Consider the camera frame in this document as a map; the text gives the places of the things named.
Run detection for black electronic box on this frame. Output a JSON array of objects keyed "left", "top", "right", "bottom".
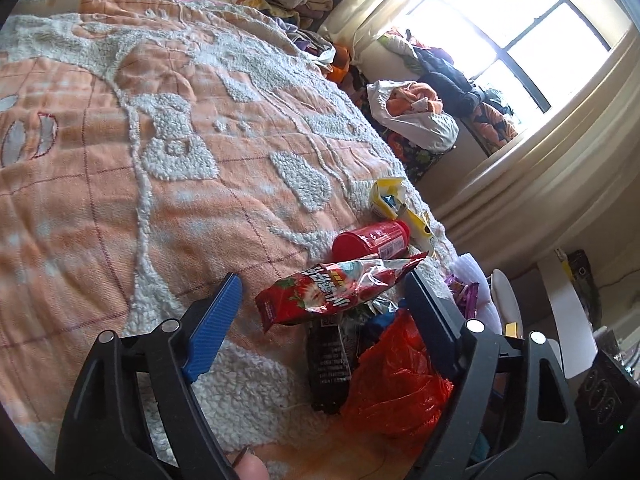
[{"left": 575, "top": 345, "right": 640, "bottom": 461}]

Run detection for yellow and white snack wrapper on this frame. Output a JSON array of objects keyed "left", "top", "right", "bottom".
[{"left": 369, "top": 177, "right": 436, "bottom": 256}]

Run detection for purple snack wrapper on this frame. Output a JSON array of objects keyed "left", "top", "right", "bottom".
[{"left": 446, "top": 274, "right": 481, "bottom": 318}]

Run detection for black snack wrapper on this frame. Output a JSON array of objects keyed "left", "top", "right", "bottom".
[{"left": 306, "top": 310, "right": 353, "bottom": 413}]

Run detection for cream curtain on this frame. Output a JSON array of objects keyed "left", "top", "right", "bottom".
[
  {"left": 435, "top": 30, "right": 640, "bottom": 263},
  {"left": 320, "top": 0, "right": 521, "bottom": 63}
]

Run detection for red cylindrical can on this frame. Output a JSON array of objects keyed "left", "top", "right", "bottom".
[{"left": 331, "top": 220, "right": 413, "bottom": 263}]

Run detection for orange and white fleece blanket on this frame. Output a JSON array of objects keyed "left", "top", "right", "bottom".
[{"left": 0, "top": 0, "right": 496, "bottom": 480}]

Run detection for white bag of clothes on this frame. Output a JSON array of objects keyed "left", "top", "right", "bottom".
[{"left": 366, "top": 80, "right": 460, "bottom": 153}]

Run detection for white board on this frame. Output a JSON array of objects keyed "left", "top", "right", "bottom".
[{"left": 537, "top": 250, "right": 599, "bottom": 380}]

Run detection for red strawberry snack wrapper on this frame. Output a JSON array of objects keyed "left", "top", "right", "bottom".
[{"left": 255, "top": 252, "right": 430, "bottom": 333}]

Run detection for window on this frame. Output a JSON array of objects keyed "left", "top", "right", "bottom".
[{"left": 405, "top": 0, "right": 626, "bottom": 128}]

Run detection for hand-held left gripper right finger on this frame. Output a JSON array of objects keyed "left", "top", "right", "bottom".
[{"left": 402, "top": 271, "right": 588, "bottom": 480}]

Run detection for person's left hand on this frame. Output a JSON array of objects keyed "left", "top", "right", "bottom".
[{"left": 235, "top": 452, "right": 271, "bottom": 480}]

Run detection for dinosaur print laundry hamper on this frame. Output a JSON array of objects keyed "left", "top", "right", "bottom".
[{"left": 385, "top": 130, "right": 447, "bottom": 184}]

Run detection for orange plastic bag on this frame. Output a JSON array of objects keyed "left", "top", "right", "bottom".
[{"left": 340, "top": 310, "right": 456, "bottom": 443}]

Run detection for clothes on window sill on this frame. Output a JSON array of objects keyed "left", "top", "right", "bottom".
[{"left": 380, "top": 27, "right": 521, "bottom": 148}]

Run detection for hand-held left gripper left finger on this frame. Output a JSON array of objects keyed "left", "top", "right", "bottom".
[{"left": 55, "top": 272, "right": 246, "bottom": 480}]

